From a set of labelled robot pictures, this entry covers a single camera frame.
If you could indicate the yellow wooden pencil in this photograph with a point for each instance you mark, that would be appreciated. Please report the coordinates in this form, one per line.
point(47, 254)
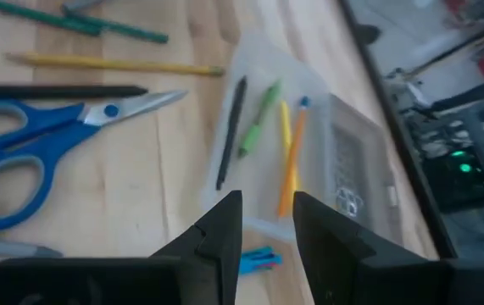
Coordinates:
point(118, 64)

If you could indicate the black device green lights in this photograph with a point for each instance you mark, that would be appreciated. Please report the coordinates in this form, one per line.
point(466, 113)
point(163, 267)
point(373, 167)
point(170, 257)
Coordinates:
point(457, 178)

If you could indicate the translucent plastic supply box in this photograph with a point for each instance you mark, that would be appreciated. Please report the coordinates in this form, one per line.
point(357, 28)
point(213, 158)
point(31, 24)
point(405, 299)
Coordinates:
point(267, 173)

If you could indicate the teal pen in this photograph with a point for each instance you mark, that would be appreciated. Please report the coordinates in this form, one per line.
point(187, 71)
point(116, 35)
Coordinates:
point(260, 259)

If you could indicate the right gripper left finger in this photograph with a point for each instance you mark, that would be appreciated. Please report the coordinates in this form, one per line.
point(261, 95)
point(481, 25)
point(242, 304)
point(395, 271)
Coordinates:
point(207, 262)

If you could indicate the black table frame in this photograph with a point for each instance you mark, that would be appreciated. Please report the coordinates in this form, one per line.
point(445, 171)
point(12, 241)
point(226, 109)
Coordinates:
point(393, 120)

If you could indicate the orange pencil blue cap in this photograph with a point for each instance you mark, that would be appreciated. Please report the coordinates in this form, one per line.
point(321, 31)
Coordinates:
point(294, 161)

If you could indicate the light green pen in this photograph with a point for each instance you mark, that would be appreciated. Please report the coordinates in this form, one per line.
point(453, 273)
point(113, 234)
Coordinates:
point(258, 118)

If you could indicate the thick black marker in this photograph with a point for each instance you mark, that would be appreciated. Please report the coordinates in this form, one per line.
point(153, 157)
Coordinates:
point(55, 92)

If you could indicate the thin black pen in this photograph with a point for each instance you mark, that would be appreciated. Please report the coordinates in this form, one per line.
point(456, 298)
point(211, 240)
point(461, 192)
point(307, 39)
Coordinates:
point(231, 131)

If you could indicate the green crayon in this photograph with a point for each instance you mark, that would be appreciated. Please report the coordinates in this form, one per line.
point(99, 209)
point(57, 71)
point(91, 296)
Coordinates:
point(34, 14)

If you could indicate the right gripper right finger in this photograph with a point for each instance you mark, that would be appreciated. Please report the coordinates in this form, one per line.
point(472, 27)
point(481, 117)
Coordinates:
point(335, 262)

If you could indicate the dark green pen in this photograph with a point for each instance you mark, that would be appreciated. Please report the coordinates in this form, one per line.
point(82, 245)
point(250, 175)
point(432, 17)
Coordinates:
point(131, 31)

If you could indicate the grey marker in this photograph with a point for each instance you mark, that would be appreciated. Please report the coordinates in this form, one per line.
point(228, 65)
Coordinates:
point(12, 249)

